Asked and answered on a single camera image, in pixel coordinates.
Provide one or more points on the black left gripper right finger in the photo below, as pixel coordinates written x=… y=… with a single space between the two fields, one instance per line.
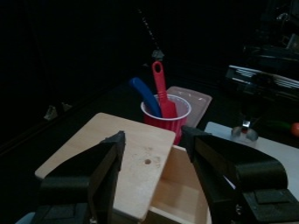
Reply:
x=240 y=175

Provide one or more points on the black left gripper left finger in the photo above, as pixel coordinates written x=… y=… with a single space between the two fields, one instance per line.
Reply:
x=78 y=180

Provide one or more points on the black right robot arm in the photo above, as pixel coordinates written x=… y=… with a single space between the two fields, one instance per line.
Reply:
x=272 y=55

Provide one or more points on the wooden drawer with red front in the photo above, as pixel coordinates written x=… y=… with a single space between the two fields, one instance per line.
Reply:
x=180 y=192

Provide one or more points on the wooden drawer cabinet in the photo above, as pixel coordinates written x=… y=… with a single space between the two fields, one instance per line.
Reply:
x=136 y=145

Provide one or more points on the white cutting board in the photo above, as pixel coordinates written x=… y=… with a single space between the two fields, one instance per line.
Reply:
x=282 y=151

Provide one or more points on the orange toy carrot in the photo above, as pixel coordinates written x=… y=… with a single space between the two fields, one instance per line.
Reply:
x=295 y=129

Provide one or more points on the red plastic cup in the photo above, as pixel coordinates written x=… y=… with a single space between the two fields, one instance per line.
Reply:
x=167 y=124

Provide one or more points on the translucent pink tray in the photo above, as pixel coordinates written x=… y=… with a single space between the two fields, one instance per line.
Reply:
x=199 y=105

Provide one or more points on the black panel with white text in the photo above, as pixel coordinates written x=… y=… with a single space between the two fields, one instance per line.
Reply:
x=252 y=75

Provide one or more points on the blue plastic spatula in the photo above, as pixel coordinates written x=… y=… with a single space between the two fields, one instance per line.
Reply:
x=146 y=93

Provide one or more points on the small metal edge bracket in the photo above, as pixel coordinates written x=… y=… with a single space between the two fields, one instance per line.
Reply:
x=51 y=112

